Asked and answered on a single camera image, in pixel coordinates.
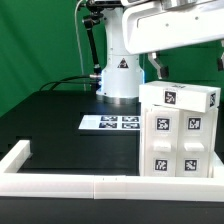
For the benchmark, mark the white box with tags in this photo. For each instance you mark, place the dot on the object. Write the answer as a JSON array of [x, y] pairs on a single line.
[[181, 96]]

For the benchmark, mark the white small door panel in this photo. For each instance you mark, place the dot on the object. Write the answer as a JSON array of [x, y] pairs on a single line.
[[159, 144]]

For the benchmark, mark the white flat panel four tags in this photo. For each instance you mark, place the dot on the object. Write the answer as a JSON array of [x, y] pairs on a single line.
[[109, 122]]

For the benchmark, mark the white U-shaped frame fence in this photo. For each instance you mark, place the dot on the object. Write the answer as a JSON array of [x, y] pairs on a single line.
[[14, 183]]

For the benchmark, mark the black articulated camera mount arm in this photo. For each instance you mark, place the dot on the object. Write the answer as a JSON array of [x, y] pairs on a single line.
[[89, 22]]

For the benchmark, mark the white cabinet body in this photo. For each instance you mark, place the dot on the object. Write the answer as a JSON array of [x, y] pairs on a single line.
[[176, 143]]

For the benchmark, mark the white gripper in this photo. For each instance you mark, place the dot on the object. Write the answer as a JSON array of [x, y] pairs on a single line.
[[149, 27]]

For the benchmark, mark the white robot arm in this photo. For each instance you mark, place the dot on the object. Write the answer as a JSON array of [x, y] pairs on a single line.
[[122, 76]]

